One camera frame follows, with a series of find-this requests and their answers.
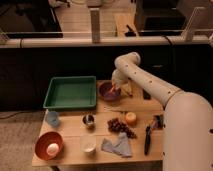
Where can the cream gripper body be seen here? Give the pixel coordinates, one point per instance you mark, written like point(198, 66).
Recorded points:
point(124, 87)

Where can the small dark toy block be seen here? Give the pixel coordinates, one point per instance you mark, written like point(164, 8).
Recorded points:
point(158, 121)

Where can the white egg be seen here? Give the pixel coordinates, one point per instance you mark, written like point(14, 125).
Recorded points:
point(52, 149)

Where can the orange fruit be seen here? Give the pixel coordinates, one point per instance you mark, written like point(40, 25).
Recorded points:
point(131, 118)

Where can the black remote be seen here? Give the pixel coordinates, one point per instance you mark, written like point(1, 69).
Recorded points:
point(146, 95)

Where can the small metal cup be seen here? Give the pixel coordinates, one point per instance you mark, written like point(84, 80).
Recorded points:
point(89, 121)

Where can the white cup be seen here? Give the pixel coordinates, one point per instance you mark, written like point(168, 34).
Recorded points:
point(88, 144)

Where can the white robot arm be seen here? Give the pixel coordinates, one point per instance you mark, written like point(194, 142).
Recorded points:
point(188, 117)

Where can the blue plastic cup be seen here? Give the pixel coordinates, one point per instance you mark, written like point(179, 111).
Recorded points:
point(52, 118)

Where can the bunch of dark grapes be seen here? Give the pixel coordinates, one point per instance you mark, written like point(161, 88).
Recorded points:
point(115, 125)

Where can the green plastic tray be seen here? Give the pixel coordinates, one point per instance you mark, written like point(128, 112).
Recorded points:
point(71, 93)

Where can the purple bowl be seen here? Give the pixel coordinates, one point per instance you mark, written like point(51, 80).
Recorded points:
point(107, 93)

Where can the black knife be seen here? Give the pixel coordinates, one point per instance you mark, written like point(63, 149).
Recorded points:
point(147, 140)

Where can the blue cloth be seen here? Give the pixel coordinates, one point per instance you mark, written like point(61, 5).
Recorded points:
point(121, 147)

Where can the orange bowl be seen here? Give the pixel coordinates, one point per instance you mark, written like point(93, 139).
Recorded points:
point(44, 141)

